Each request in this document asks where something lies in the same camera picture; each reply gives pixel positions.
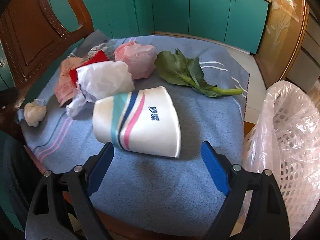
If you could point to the green leaf vegetable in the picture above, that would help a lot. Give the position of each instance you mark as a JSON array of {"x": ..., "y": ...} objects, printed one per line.
[{"x": 175, "y": 67}]

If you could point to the red snack packet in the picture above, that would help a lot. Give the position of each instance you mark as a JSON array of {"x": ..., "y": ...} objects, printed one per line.
[{"x": 100, "y": 56}]

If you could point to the grey refrigerator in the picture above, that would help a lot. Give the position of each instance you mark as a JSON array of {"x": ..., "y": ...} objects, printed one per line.
[{"x": 312, "y": 55}]

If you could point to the pink paper receipt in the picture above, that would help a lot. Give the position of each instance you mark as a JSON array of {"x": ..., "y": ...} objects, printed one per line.
[{"x": 66, "y": 85}]

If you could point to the wooden framed glass door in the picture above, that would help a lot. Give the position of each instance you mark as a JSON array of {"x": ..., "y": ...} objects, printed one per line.
[{"x": 282, "y": 30}]

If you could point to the coconut print snack packet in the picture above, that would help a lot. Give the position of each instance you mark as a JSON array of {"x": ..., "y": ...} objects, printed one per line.
[{"x": 100, "y": 47}]

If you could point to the white basket with plastic liner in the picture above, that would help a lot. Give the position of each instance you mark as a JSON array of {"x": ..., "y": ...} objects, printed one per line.
[{"x": 282, "y": 110}]

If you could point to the white crumpled tissue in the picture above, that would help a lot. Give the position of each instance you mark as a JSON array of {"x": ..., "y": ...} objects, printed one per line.
[{"x": 105, "y": 80}]

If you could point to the blue striped blanket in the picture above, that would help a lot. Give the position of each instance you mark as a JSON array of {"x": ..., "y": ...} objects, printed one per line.
[{"x": 155, "y": 192}]

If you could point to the translucent plastic bag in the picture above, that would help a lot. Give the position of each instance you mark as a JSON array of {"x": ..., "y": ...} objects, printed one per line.
[{"x": 76, "y": 105}]

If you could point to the white striped paper cup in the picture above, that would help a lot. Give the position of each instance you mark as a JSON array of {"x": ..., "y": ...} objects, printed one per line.
[{"x": 150, "y": 135}]

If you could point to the carved wooden chair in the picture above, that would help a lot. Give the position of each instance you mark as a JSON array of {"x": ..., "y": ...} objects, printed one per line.
[{"x": 32, "y": 42}]

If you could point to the white tissue ball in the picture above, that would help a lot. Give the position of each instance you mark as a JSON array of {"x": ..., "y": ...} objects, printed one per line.
[{"x": 35, "y": 113}]

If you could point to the teal base cabinets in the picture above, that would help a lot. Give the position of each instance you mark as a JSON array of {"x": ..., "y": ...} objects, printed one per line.
[{"x": 175, "y": 5}]

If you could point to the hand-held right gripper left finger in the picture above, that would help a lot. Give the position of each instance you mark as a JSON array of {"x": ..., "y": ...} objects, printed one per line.
[{"x": 100, "y": 170}]

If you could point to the pink plastic bag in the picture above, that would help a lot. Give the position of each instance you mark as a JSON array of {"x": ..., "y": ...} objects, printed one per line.
[{"x": 140, "y": 60}]

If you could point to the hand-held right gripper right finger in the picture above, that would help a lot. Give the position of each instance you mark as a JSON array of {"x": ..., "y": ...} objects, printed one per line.
[{"x": 215, "y": 170}]

